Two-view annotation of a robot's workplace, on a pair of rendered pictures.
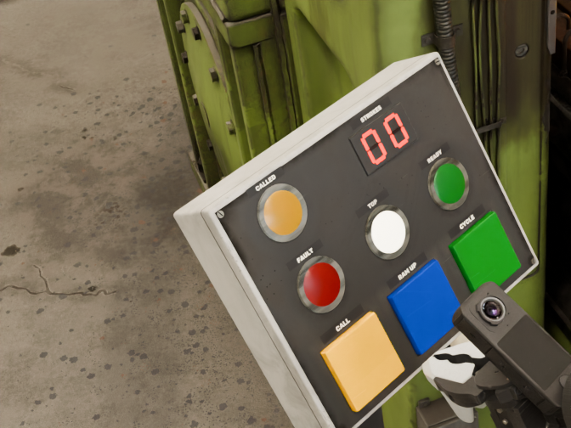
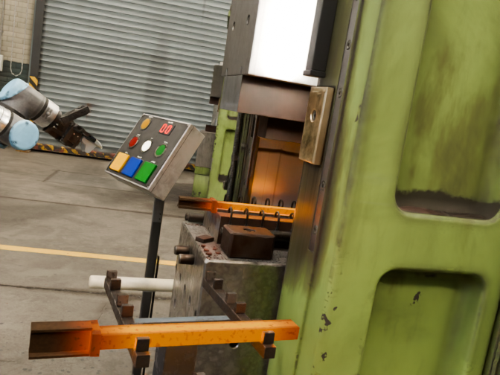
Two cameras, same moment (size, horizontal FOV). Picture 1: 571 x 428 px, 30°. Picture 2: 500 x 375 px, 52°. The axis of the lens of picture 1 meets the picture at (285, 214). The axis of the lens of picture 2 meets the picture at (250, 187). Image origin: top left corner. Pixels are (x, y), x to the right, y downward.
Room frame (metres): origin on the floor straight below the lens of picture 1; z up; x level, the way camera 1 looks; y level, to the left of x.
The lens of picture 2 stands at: (1.07, -2.01, 1.28)
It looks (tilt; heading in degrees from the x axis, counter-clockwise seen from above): 9 degrees down; 85
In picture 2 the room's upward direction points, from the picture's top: 9 degrees clockwise
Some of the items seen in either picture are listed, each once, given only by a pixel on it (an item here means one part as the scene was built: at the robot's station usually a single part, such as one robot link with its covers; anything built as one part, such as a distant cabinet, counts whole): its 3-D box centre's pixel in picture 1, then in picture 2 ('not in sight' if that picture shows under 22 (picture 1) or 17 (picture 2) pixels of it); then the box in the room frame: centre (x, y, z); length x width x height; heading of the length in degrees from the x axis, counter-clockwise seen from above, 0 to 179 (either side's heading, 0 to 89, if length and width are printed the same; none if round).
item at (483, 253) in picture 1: (483, 256); (146, 172); (0.86, -0.21, 1.01); 0.07 x 0.05 x 0.07; 127
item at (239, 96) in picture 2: not in sight; (300, 104); (1.31, -0.54, 1.32); 0.42 x 0.20 x 0.10; 12
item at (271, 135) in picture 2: not in sight; (311, 134); (1.35, -0.56, 1.24); 0.30 x 0.07 x 0.06; 12
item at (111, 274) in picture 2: not in sight; (166, 279); (1.02, -1.01, 0.92); 0.23 x 0.06 x 0.02; 20
